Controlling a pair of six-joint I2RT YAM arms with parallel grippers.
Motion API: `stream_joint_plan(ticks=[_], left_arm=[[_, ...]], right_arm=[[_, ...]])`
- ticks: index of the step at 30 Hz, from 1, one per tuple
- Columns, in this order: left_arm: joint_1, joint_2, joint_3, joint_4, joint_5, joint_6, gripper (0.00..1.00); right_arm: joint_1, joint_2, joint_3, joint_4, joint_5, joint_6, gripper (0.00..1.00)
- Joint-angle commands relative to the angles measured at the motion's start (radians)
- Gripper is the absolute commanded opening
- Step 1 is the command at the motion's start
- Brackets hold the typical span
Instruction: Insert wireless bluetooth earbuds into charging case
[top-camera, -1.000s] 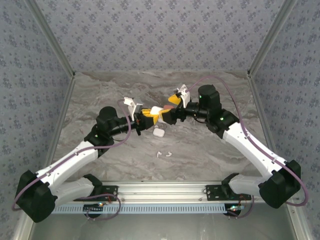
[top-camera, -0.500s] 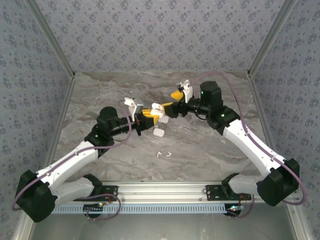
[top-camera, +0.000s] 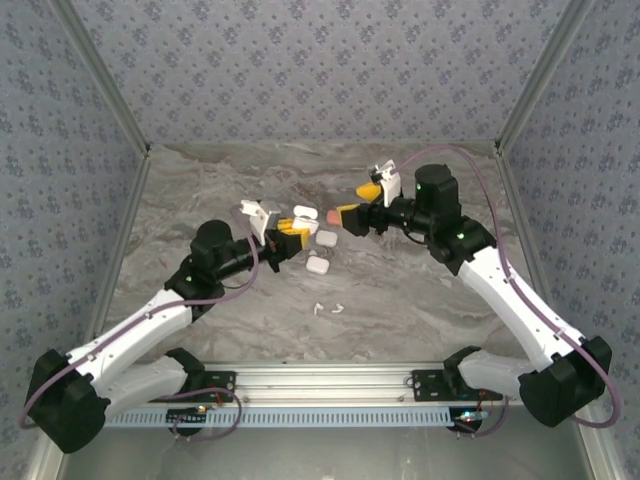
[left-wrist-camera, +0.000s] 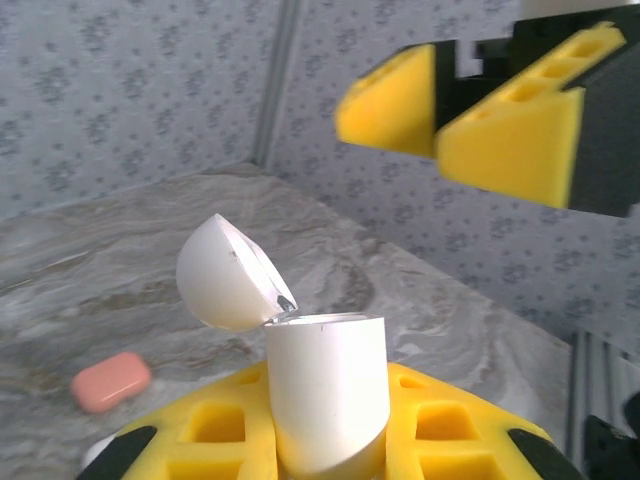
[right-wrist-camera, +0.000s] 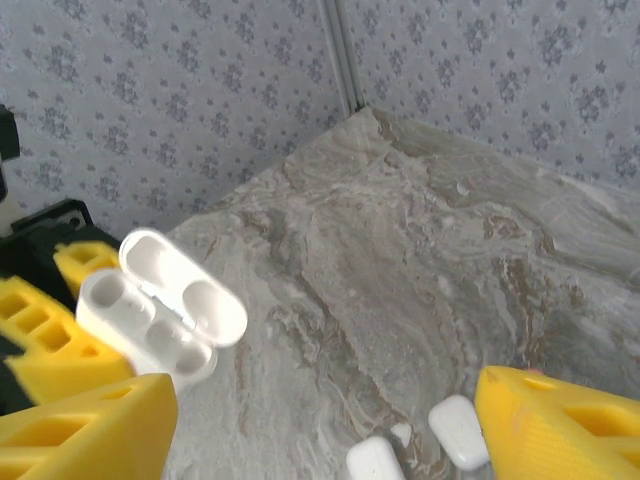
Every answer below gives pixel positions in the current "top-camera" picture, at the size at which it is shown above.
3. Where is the left small circuit board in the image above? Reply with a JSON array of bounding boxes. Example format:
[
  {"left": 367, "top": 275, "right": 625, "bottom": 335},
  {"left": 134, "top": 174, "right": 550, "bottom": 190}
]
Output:
[{"left": 166, "top": 407, "right": 209, "bottom": 427}]

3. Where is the small circuit board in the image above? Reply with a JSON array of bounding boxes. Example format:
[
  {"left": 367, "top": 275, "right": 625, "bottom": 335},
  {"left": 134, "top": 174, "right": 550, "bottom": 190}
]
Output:
[
  {"left": 166, "top": 407, "right": 209, "bottom": 427},
  {"left": 452, "top": 408, "right": 490, "bottom": 432}
]

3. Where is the right small circuit board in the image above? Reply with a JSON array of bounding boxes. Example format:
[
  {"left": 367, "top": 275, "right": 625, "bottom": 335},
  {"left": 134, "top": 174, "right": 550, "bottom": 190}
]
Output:
[{"left": 452, "top": 408, "right": 490, "bottom": 432}]

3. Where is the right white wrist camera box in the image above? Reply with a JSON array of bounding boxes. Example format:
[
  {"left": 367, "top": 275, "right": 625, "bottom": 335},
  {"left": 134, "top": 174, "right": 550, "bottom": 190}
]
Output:
[{"left": 368, "top": 159, "right": 404, "bottom": 207}]

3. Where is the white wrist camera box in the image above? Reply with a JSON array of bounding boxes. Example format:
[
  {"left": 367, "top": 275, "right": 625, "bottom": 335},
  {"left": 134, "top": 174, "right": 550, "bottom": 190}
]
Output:
[
  {"left": 368, "top": 159, "right": 404, "bottom": 207},
  {"left": 239, "top": 198, "right": 282, "bottom": 246}
]

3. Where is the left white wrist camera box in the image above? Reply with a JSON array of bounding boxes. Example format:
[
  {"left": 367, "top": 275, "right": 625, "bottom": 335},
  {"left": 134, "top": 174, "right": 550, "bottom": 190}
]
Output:
[{"left": 239, "top": 198, "right": 282, "bottom": 246}]

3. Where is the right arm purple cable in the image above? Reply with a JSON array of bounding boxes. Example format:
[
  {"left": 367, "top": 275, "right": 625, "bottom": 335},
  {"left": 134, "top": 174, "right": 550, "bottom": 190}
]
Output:
[{"left": 397, "top": 144, "right": 623, "bottom": 439}]

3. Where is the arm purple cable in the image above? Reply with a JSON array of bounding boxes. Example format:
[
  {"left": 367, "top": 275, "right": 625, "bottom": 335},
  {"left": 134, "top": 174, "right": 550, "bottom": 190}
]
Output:
[
  {"left": 397, "top": 144, "right": 623, "bottom": 439},
  {"left": 18, "top": 207, "right": 261, "bottom": 442}
]

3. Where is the aluminium table side rail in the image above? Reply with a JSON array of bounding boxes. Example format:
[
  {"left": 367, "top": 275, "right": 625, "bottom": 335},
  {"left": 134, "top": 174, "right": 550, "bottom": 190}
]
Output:
[
  {"left": 74, "top": 149, "right": 153, "bottom": 369},
  {"left": 493, "top": 144, "right": 574, "bottom": 365}
]

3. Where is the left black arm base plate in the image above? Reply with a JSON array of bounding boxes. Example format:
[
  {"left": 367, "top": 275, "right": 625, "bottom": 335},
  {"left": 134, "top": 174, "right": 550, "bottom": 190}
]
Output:
[{"left": 145, "top": 370, "right": 237, "bottom": 404}]

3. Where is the aluminium mounting rail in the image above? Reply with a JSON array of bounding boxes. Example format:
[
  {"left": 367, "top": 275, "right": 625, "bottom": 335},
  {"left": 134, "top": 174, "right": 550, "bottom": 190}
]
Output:
[{"left": 53, "top": 362, "right": 600, "bottom": 407}]

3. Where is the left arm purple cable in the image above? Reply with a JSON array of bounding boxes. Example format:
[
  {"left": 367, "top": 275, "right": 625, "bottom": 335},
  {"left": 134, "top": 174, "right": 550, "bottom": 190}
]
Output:
[{"left": 18, "top": 207, "right": 261, "bottom": 442}]

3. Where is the aluminium corner post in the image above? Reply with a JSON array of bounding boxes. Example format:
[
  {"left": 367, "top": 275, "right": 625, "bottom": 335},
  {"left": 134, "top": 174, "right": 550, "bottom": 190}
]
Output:
[
  {"left": 493, "top": 0, "right": 597, "bottom": 156},
  {"left": 49, "top": 0, "right": 152, "bottom": 157}
]

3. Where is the pale blue slotted cable tray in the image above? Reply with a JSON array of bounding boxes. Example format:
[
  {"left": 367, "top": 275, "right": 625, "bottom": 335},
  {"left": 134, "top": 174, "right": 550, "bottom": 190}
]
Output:
[{"left": 102, "top": 406, "right": 454, "bottom": 430}]

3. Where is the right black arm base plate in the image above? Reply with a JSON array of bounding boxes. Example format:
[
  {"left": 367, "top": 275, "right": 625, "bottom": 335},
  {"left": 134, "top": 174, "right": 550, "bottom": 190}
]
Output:
[{"left": 410, "top": 369, "right": 504, "bottom": 404}]

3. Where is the aluminium frame leg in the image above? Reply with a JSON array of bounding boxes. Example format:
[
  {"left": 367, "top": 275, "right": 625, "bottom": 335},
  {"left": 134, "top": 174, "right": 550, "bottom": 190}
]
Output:
[
  {"left": 22, "top": 442, "right": 69, "bottom": 480},
  {"left": 577, "top": 422, "right": 626, "bottom": 480}
]

